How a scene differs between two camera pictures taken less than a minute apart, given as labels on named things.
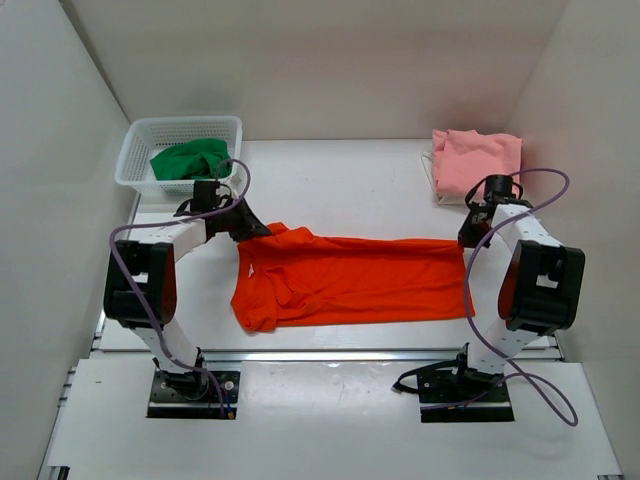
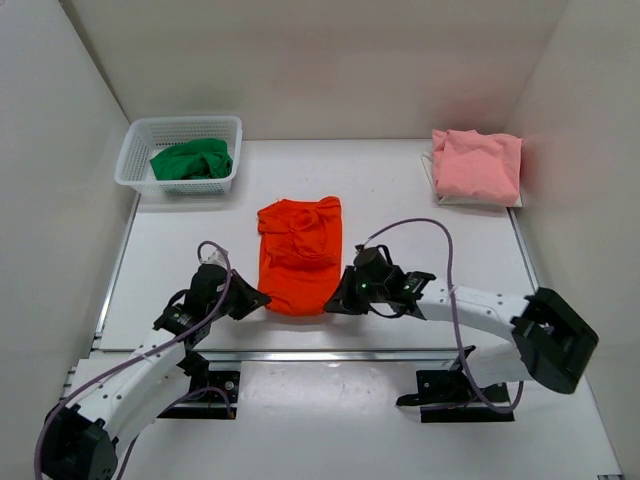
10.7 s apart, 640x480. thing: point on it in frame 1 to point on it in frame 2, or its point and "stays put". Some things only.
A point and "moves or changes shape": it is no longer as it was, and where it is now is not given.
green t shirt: (203, 158) stays put
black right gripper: (465, 236) to (343, 301)
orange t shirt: (288, 277) moves or changes shape
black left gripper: (251, 227) to (251, 298)
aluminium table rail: (319, 356) stays put
